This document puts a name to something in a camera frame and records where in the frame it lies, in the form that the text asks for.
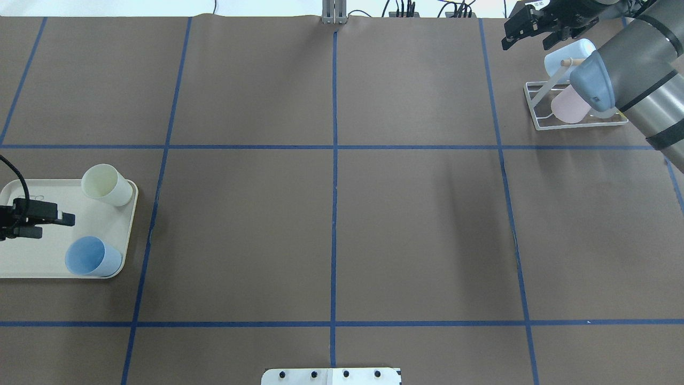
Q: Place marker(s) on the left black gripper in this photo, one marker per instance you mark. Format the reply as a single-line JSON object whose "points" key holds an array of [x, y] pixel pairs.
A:
{"points": [[26, 218]]}

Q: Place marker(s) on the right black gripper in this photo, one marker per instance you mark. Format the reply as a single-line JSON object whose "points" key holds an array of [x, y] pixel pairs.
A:
{"points": [[580, 12]]}

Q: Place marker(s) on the light blue cup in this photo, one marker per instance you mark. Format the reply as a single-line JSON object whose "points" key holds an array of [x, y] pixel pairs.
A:
{"points": [[579, 49], [90, 256]]}

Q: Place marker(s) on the pink plastic cup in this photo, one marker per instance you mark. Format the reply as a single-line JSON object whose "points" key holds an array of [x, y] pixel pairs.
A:
{"points": [[569, 107]]}

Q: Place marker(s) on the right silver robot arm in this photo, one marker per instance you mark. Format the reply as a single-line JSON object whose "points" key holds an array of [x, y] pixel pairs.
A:
{"points": [[632, 72]]}

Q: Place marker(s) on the pale green cup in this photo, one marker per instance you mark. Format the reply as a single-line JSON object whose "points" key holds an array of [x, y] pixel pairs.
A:
{"points": [[104, 183]]}

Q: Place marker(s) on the cream plastic tray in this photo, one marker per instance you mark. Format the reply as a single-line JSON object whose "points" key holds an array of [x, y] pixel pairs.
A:
{"points": [[26, 258]]}

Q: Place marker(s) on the white wire cup rack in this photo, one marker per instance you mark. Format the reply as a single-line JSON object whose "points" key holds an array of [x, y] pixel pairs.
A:
{"points": [[539, 94]]}

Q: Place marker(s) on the aluminium frame post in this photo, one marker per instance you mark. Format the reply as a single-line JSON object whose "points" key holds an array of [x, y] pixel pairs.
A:
{"points": [[334, 12]]}

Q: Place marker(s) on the white pedestal column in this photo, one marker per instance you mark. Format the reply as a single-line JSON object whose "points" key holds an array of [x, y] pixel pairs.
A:
{"points": [[351, 375]]}

